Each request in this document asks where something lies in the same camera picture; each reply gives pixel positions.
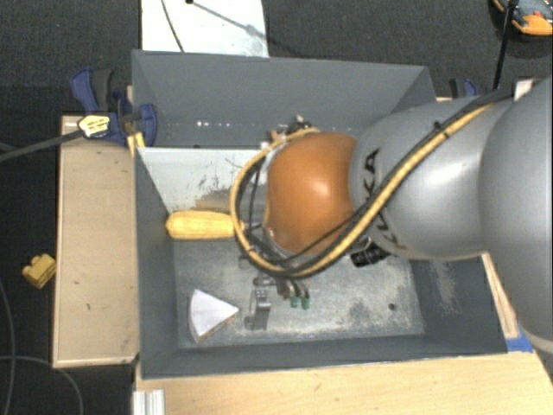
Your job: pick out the grey metal bin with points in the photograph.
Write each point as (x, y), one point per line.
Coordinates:
(345, 309)

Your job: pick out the yellow corn cob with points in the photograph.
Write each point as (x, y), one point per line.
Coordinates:
(198, 225)

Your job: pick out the black cylinder on white bracket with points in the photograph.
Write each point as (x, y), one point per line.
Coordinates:
(367, 257)

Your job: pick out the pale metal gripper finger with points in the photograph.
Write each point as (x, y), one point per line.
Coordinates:
(250, 321)
(263, 314)

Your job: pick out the pale wood board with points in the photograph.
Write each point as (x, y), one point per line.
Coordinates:
(97, 249)

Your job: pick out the white wedge with tan rim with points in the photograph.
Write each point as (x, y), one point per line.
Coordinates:
(209, 314)

